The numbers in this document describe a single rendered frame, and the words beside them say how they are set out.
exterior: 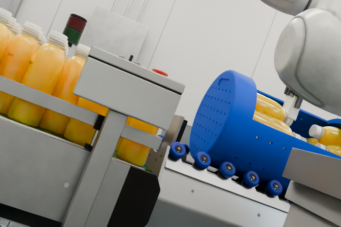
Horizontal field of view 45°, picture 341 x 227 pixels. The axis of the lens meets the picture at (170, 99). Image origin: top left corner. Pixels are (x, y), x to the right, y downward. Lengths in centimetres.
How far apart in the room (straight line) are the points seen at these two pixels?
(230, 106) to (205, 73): 361
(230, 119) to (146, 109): 32
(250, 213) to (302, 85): 53
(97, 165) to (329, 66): 47
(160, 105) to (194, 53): 389
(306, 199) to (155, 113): 33
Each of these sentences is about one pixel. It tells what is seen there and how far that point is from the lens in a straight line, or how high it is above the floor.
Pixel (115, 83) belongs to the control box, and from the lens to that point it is 80.
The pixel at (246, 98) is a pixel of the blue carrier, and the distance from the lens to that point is 110.
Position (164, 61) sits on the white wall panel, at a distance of 463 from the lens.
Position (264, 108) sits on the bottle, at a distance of 122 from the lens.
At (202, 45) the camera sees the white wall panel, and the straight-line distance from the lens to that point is 472.
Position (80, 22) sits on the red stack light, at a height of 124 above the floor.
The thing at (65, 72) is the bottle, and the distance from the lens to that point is 98.
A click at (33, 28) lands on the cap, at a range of 100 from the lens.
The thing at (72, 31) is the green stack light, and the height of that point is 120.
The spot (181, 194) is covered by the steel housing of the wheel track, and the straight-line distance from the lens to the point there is 107.
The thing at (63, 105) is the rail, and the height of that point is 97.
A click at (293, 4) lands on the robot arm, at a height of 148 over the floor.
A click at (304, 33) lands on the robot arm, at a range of 69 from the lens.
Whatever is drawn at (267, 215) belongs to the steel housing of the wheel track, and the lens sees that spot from 118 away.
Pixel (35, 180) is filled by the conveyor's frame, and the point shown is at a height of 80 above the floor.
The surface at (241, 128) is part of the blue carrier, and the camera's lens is 108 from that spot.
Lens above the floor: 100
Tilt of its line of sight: 4 degrees up
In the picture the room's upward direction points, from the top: 22 degrees clockwise
